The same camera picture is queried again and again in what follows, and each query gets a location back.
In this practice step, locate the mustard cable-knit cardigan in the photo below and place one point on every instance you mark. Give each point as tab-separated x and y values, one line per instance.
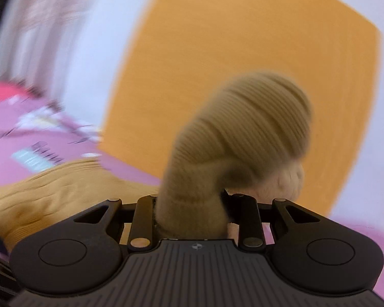
250	138

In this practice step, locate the orange headboard panel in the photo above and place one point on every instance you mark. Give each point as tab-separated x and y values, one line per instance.
186	51

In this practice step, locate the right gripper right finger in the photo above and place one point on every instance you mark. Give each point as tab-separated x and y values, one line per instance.
243	211

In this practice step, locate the pink printed bed sheet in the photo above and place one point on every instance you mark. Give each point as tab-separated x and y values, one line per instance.
84	260

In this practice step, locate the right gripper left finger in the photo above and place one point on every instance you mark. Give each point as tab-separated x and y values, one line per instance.
142	232

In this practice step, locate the beige floral curtain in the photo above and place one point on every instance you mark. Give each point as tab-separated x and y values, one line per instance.
36	40

